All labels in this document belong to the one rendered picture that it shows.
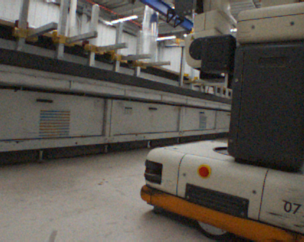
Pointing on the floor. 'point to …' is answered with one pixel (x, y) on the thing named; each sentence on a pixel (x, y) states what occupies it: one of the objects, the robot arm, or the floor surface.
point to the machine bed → (86, 114)
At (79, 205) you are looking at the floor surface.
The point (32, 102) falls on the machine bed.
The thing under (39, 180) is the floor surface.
